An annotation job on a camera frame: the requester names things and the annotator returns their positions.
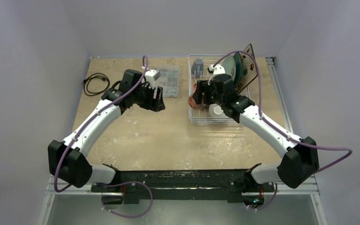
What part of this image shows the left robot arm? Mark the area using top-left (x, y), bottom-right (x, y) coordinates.
top-left (48, 69), bottom-right (165, 192)

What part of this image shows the grey printed mug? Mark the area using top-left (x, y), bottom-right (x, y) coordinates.
top-left (191, 58), bottom-right (204, 78)

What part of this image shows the square floral plate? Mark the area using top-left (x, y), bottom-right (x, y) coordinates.
top-left (237, 53), bottom-right (257, 93)

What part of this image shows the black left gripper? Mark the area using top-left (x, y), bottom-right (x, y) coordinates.
top-left (132, 82), bottom-right (165, 112)

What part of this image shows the black coiled cable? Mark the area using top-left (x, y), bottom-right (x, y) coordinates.
top-left (82, 72), bottom-right (111, 97)

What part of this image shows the white bowl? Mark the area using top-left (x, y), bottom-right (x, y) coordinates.
top-left (209, 104), bottom-right (228, 118)

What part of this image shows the light green round plate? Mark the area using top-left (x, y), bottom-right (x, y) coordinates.
top-left (221, 55), bottom-right (236, 82)

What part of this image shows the white wire dish rack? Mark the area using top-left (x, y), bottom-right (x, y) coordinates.
top-left (188, 54), bottom-right (256, 124)

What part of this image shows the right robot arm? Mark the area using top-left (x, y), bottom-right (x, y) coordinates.
top-left (191, 74), bottom-right (319, 191)

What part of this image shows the clear plastic screw box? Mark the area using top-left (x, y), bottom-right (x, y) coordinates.
top-left (155, 65), bottom-right (180, 98)

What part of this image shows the black table edge rail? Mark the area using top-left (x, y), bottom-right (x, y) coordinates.
top-left (45, 169), bottom-right (320, 206)

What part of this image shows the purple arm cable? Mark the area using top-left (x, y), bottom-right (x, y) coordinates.
top-left (212, 51), bottom-right (353, 212)
top-left (53, 55), bottom-right (153, 218)

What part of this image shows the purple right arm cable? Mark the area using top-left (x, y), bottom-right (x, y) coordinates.
top-left (212, 51), bottom-right (353, 212)

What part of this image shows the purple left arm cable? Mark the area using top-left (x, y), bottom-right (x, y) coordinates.
top-left (53, 55), bottom-right (153, 218)

